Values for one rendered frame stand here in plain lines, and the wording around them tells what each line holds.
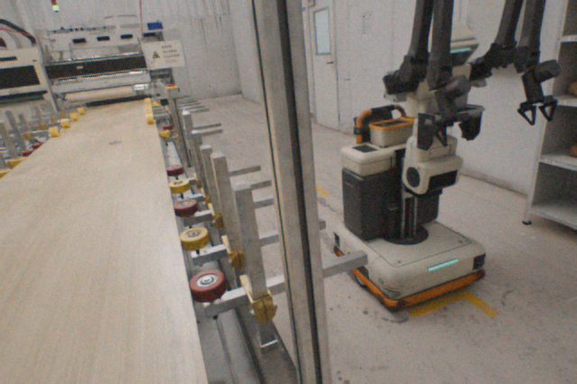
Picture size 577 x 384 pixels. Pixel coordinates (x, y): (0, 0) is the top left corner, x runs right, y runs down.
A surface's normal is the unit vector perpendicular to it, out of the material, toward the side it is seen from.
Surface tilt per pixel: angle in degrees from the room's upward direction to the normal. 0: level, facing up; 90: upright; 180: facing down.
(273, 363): 0
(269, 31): 90
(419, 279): 90
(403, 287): 90
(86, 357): 0
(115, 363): 0
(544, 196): 90
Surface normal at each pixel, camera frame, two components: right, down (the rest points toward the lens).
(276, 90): 0.36, 0.33
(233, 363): -0.11, -0.91
